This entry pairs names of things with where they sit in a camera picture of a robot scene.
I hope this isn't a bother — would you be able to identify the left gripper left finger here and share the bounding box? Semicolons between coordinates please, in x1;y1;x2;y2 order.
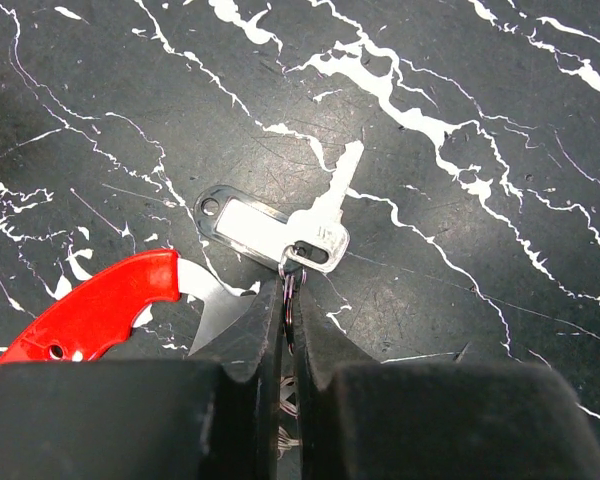
0;280;283;479

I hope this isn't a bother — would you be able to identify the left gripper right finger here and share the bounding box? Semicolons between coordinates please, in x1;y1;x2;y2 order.
297;287;600;479

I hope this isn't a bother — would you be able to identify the silver split ring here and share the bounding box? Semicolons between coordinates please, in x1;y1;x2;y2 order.
278;264;307;356

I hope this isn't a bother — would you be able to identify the red handled keyring holder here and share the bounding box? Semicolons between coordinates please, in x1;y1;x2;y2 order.
0;249;263;366

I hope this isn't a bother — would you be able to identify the silver key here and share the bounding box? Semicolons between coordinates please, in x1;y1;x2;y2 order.
283;140;364;273

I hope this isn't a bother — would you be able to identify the black key tag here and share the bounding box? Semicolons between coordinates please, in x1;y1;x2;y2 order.
193;185;288;270

